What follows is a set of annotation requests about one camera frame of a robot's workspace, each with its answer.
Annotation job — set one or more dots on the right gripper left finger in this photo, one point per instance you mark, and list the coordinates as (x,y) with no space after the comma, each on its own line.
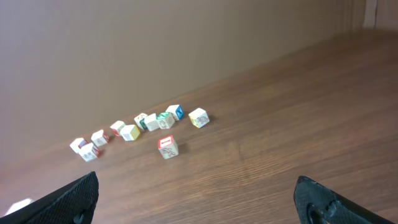
(74,203)

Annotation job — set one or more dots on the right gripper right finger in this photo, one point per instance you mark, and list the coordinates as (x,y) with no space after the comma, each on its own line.
(317,204)

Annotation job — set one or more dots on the wooden block red letter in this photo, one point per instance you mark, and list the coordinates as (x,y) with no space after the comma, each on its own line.
(116,127)

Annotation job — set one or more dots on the plain wooden block centre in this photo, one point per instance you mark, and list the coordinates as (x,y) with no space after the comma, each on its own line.
(89,152)

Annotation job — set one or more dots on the plain wooden block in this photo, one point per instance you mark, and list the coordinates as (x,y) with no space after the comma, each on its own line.
(77,144)
(89,152)

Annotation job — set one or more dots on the plain wooden block far left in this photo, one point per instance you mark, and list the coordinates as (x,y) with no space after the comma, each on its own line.
(77,144)

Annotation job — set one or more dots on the wooden block with face drawing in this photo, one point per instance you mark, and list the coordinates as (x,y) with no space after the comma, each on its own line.
(100,138)

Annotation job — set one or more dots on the wooden block letter W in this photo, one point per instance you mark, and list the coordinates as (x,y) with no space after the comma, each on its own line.
(130,132)

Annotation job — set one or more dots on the wooden block dark picture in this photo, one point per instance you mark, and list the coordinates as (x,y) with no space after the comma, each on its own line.
(140,121)

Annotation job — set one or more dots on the wooden block red I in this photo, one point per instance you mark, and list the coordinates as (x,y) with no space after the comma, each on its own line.
(168,147)

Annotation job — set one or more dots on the wooden block with sketch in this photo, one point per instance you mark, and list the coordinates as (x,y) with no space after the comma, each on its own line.
(151,122)

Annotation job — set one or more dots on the wooden block green Z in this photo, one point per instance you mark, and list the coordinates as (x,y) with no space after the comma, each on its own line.
(165,120)

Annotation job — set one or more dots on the wooden block pale green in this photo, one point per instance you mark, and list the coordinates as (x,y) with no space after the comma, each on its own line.
(176,111)

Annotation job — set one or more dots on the wooden block yellow side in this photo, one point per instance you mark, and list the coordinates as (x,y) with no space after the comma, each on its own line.
(199,117)

